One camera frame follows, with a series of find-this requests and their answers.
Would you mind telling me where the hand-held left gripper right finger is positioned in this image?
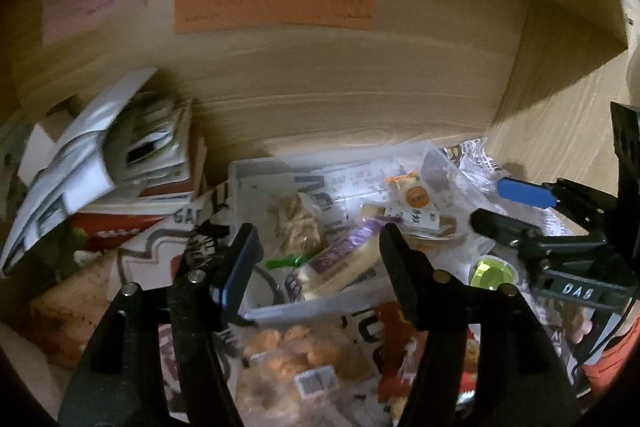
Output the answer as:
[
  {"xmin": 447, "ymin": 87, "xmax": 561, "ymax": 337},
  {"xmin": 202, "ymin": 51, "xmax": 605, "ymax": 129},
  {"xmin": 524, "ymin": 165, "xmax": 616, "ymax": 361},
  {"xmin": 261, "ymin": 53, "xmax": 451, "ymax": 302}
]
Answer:
[{"xmin": 378, "ymin": 223, "xmax": 583, "ymax": 427}]

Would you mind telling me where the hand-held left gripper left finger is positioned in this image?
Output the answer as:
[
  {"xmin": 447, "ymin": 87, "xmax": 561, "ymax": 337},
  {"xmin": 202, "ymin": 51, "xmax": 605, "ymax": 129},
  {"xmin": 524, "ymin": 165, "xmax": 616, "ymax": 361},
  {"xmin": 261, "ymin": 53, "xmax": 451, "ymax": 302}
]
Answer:
[{"xmin": 57, "ymin": 223, "xmax": 264, "ymax": 427}]

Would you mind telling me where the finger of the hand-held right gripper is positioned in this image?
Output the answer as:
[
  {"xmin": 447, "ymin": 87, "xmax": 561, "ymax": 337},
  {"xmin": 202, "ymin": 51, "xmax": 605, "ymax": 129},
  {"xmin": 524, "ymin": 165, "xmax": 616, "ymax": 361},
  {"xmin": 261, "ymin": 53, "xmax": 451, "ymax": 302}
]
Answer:
[
  {"xmin": 497, "ymin": 177, "xmax": 620, "ymax": 235},
  {"xmin": 470, "ymin": 208, "xmax": 601, "ymax": 260}
]

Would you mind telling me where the clear plastic bin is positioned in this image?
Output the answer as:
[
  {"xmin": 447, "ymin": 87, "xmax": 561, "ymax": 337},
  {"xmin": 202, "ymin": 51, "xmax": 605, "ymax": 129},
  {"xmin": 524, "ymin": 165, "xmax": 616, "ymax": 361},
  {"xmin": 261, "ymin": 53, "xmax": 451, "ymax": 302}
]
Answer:
[{"xmin": 227, "ymin": 141, "xmax": 483, "ymax": 327}]

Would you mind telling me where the purple snack packet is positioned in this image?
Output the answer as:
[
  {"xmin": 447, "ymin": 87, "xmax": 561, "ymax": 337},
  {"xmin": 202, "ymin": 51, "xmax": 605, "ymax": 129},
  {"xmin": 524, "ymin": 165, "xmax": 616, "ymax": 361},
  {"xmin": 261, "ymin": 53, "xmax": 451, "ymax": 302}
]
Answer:
[{"xmin": 296, "ymin": 216, "xmax": 401, "ymax": 300}]

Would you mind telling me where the person's right forearm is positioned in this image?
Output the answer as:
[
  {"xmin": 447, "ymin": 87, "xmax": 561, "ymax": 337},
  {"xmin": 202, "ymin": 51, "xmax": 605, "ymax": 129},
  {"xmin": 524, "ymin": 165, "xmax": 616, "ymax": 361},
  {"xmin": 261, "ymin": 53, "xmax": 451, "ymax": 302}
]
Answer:
[{"xmin": 582, "ymin": 314, "xmax": 640, "ymax": 400}]

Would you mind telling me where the green wrapper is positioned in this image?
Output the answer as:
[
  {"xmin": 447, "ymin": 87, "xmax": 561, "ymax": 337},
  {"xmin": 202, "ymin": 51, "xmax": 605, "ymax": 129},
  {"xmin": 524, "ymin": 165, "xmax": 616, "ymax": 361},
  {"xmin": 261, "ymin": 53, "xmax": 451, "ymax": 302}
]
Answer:
[{"xmin": 265, "ymin": 255, "xmax": 306, "ymax": 272}]

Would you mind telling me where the green jelly cup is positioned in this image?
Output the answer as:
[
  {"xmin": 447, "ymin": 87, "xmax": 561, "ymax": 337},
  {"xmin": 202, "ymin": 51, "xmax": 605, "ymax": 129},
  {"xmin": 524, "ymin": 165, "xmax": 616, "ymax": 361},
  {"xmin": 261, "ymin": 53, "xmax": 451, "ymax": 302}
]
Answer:
[{"xmin": 468, "ymin": 255, "xmax": 518, "ymax": 292}]

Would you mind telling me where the white labelled snack packet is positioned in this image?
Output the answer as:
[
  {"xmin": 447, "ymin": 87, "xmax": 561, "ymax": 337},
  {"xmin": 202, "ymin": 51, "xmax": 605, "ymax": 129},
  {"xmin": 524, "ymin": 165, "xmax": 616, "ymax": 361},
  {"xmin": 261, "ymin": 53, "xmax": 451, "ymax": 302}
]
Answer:
[{"xmin": 395, "ymin": 206, "xmax": 443, "ymax": 238}]

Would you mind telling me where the small round orange snack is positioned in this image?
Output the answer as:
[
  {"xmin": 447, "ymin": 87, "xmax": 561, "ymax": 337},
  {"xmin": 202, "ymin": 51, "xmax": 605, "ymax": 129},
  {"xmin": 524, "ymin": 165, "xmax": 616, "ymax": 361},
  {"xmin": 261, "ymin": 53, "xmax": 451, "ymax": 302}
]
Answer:
[{"xmin": 404, "ymin": 186, "xmax": 431, "ymax": 210}]

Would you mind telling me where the clear bag of nuts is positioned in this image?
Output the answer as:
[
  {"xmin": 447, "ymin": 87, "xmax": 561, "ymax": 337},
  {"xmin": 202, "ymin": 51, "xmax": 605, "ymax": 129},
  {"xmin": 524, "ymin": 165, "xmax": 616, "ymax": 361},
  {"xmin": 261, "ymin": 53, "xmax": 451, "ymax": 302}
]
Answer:
[{"xmin": 272, "ymin": 193, "xmax": 323, "ymax": 258}]

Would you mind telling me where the red snack packet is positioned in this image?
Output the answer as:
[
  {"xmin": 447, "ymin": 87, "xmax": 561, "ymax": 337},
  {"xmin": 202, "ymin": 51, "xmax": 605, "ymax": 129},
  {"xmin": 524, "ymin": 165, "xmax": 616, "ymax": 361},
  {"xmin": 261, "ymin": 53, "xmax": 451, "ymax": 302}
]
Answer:
[{"xmin": 375, "ymin": 302, "xmax": 476, "ymax": 413}]

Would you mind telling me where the clear bag of orange cookies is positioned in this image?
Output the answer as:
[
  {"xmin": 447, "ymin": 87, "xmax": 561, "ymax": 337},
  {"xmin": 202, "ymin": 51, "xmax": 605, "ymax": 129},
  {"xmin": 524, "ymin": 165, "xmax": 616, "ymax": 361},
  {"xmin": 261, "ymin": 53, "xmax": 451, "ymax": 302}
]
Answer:
[{"xmin": 235, "ymin": 321, "xmax": 381, "ymax": 427}]

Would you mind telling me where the red and white box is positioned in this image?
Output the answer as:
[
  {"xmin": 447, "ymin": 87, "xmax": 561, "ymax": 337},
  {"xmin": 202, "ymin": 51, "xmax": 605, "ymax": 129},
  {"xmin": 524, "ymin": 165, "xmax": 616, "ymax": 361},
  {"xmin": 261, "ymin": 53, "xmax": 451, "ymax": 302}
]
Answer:
[{"xmin": 70, "ymin": 137, "xmax": 208, "ymax": 253}]

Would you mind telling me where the brown snack bag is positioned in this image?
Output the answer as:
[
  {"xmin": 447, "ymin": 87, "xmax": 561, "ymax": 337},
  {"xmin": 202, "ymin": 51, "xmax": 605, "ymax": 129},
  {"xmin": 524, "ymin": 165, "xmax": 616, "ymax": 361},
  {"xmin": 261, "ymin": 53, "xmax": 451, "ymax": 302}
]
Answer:
[{"xmin": 27, "ymin": 249, "xmax": 121, "ymax": 370}]

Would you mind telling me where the black cable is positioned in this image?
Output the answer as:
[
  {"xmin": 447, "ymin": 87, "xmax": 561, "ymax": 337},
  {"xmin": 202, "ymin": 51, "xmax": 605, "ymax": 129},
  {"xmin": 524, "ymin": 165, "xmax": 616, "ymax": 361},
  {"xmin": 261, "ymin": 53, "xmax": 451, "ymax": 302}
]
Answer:
[{"xmin": 570, "ymin": 277, "xmax": 640, "ymax": 383}]

